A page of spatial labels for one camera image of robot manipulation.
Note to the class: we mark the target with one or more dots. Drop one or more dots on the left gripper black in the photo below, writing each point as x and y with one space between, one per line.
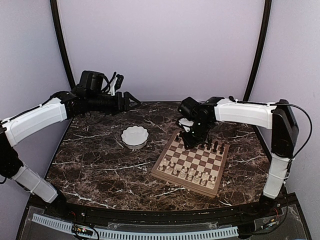
125 106

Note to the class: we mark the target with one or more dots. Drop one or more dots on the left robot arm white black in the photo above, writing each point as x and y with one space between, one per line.
59 107

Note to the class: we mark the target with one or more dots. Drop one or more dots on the white bishop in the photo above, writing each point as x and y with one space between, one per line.
196 179

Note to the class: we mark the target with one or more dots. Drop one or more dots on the black front rail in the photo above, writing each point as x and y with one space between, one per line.
244 214

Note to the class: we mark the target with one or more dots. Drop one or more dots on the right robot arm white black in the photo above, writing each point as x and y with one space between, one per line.
273 122

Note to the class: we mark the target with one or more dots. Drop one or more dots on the wooden chessboard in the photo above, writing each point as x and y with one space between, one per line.
199 159

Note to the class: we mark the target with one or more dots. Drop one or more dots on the white knight chess piece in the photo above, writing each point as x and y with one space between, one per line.
204 182

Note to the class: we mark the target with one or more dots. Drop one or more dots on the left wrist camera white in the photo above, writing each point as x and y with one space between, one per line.
115 83

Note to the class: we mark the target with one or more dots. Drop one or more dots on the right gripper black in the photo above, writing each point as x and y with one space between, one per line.
192 143

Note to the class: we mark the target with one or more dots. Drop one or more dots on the black right frame post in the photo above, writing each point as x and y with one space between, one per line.
259 49

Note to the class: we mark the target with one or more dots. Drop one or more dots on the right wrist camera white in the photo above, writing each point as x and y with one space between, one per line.
185 123

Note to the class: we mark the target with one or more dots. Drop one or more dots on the white slotted cable duct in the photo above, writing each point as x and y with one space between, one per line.
121 231

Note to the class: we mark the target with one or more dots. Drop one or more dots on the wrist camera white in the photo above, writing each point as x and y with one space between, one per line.
185 123
115 83

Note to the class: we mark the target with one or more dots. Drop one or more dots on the white scalloped bowl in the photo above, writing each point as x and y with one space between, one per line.
135 137

